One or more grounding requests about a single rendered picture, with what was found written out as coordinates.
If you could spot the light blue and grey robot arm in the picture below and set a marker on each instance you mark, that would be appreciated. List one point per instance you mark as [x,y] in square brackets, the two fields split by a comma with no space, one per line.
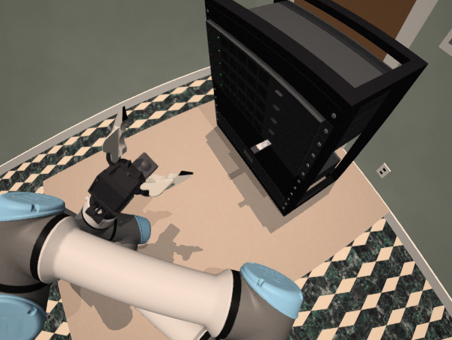
[40,244]

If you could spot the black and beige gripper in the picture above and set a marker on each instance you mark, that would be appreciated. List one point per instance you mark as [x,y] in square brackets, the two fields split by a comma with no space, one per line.
[113,184]

